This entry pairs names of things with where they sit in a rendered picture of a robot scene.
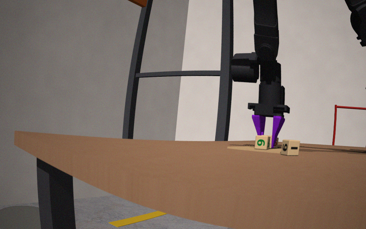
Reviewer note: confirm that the tan flat mat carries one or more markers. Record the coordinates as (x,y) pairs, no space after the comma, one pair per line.
(251,148)

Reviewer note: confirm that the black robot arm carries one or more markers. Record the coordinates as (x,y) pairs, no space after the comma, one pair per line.
(245,66)

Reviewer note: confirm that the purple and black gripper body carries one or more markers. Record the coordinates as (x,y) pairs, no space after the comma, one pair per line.
(269,101)

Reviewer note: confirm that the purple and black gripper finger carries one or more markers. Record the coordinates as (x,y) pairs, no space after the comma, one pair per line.
(278,122)
(259,120)

